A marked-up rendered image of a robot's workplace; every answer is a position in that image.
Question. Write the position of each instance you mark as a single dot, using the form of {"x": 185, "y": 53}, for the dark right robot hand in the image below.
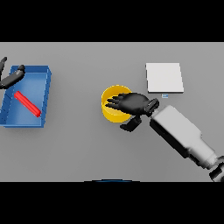
{"x": 132, "y": 102}

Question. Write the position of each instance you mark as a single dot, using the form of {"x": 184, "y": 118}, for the dark left robot hand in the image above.
{"x": 11, "y": 78}

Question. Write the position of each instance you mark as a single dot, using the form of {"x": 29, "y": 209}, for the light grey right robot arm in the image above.
{"x": 180, "y": 131}

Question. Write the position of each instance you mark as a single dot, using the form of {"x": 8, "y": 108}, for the yellow bowl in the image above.
{"x": 113, "y": 114}

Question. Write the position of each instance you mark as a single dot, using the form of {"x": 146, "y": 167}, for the red beaker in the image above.
{"x": 27, "y": 103}

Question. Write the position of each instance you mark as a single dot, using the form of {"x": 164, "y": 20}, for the pale square measuring scale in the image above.
{"x": 164, "y": 77}

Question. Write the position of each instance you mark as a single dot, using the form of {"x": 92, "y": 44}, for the blue tray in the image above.
{"x": 26, "y": 96}

